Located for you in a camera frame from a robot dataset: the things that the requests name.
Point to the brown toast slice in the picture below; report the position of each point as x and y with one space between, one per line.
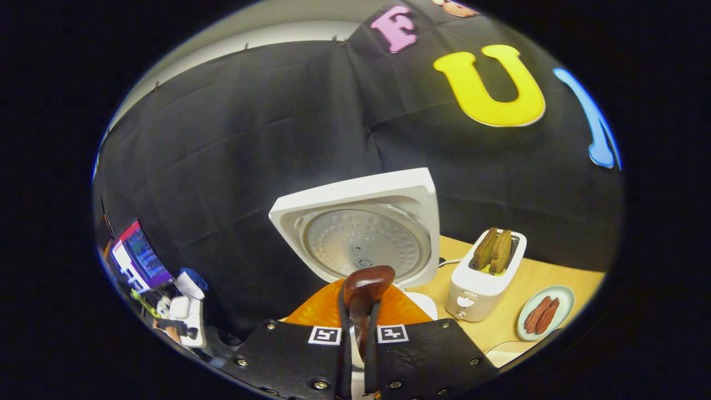
501 251
485 248

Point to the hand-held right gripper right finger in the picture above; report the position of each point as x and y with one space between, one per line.
422 361

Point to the white toaster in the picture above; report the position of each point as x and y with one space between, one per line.
477 291

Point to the white box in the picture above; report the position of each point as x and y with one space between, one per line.
189 289

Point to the white rice cooker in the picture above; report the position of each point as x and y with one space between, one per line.
361 239

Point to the pale green plate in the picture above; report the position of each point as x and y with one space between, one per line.
564 303

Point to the dark wooden spoon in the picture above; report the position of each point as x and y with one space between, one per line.
366 283

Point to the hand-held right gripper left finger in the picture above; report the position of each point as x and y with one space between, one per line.
289 361

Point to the brown meat slice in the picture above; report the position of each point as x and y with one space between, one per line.
550 316
536 315

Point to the black backdrop cloth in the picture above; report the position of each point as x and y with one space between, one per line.
250 144

